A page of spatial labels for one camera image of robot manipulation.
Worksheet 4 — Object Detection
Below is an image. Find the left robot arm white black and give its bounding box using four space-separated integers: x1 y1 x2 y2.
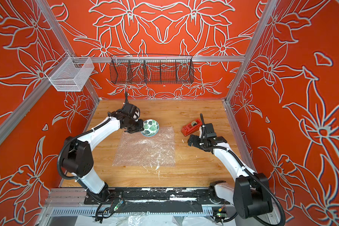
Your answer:
56 103 144 204

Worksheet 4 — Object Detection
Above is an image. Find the clear plastic hanging bin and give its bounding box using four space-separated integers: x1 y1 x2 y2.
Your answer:
46 57 94 92

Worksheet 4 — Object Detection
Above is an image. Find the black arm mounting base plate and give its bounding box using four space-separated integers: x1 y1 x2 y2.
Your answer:
83 187 235 206

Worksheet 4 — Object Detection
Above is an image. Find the black wire mesh basket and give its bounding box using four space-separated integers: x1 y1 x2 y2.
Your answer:
109 54 195 85

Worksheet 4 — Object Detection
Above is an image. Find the clear bubble wrap sheet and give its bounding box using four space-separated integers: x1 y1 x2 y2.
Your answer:
113 127 176 168

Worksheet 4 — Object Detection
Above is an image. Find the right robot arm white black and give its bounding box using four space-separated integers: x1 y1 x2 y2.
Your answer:
187 116 286 226

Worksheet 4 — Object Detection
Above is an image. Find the green leaf pattern bowl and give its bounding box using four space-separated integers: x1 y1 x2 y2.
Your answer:
141 119 159 137

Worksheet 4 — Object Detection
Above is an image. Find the red tape dispenser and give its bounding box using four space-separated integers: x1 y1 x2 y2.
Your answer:
181 119 202 137

